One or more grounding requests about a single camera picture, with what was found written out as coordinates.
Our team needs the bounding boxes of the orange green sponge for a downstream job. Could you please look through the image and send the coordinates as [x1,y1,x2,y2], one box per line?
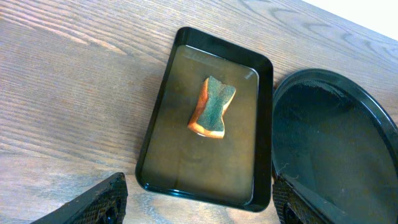
[187,76,236,139]

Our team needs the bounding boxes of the round black tray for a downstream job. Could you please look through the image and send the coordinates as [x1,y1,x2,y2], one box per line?
[272,69,397,223]

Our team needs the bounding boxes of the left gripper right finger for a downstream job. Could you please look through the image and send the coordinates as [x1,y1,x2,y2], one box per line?
[272,176,326,224]

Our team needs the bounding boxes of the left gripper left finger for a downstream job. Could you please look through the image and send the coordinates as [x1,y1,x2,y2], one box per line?
[32,172,128,224]

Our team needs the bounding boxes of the black rectangular tray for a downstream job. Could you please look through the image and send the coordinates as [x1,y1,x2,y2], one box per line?
[135,27,273,212]

